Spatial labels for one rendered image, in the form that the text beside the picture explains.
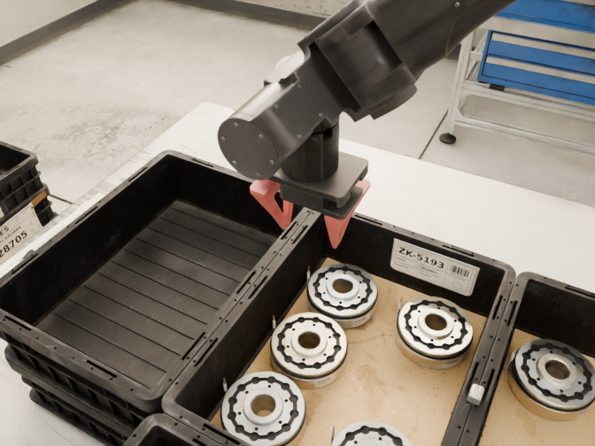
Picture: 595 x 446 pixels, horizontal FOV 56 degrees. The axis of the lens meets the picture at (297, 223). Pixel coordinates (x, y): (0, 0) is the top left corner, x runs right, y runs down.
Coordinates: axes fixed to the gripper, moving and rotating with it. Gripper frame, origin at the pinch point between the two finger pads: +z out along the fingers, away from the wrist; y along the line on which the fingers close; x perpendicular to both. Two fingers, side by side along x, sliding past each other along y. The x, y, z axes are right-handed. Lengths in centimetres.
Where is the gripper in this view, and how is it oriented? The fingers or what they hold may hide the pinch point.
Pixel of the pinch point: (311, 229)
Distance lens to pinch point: 61.7
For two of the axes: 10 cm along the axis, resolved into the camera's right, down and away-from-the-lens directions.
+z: 0.3, 7.2, 6.9
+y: 8.7, 3.2, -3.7
